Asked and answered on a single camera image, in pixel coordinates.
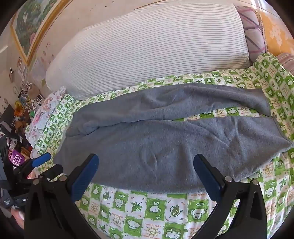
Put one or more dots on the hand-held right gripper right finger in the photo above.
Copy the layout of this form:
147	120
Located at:
207	177

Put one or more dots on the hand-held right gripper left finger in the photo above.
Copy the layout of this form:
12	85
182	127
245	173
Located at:
83	174

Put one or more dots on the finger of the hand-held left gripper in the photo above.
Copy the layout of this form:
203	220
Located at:
41	159
54	171

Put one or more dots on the purple snack packet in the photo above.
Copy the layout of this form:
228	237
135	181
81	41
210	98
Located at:
18	157

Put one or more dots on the floral bed sheet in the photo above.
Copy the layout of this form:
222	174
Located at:
43	110

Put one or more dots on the brown paper bag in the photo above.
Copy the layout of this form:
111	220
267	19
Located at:
34	92

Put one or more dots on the green patterned blanket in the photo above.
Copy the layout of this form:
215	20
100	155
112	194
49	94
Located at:
149	213

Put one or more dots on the white striped pillow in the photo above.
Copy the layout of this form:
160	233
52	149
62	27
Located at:
147	52

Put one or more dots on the gold framed landscape painting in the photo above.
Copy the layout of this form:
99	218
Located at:
27	20

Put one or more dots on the pink striped cloth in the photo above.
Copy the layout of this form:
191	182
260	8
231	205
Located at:
286	61

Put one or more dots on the purple plaid pillow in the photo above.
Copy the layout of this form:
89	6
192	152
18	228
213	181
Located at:
252	29

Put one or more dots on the orange floral cloth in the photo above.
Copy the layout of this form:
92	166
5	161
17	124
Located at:
275	29

